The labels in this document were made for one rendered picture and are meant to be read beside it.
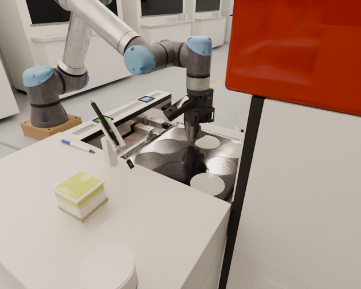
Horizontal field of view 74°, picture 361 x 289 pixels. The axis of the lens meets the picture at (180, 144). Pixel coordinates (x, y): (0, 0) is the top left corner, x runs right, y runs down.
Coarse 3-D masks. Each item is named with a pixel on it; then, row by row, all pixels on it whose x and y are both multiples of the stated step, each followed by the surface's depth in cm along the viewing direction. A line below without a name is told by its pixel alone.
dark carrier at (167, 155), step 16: (176, 128) 99; (160, 144) 88; (176, 144) 88; (144, 160) 80; (160, 160) 80; (176, 160) 80; (192, 160) 80; (208, 160) 80; (224, 160) 80; (176, 176) 73; (192, 176) 72; (224, 176) 73; (224, 192) 67
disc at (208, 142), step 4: (204, 136) 93; (208, 136) 93; (212, 136) 93; (196, 140) 90; (200, 140) 90; (204, 140) 91; (208, 140) 91; (212, 140) 91; (216, 140) 91; (196, 144) 88; (200, 144) 88; (204, 144) 88; (208, 144) 88; (212, 144) 88; (216, 144) 88; (204, 148) 86; (208, 148) 86; (212, 148) 86
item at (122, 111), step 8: (152, 96) 115; (160, 96) 114; (128, 104) 105; (136, 104) 106; (144, 104) 105; (112, 112) 97; (120, 112) 98; (128, 112) 97; (88, 120) 91; (112, 120) 91; (72, 128) 85; (80, 128) 85; (88, 128) 86; (96, 128) 85; (72, 136) 80; (80, 136) 80
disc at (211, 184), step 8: (200, 176) 73; (208, 176) 73; (216, 176) 73; (192, 184) 69; (200, 184) 69; (208, 184) 69; (216, 184) 70; (224, 184) 70; (208, 192) 67; (216, 192) 67
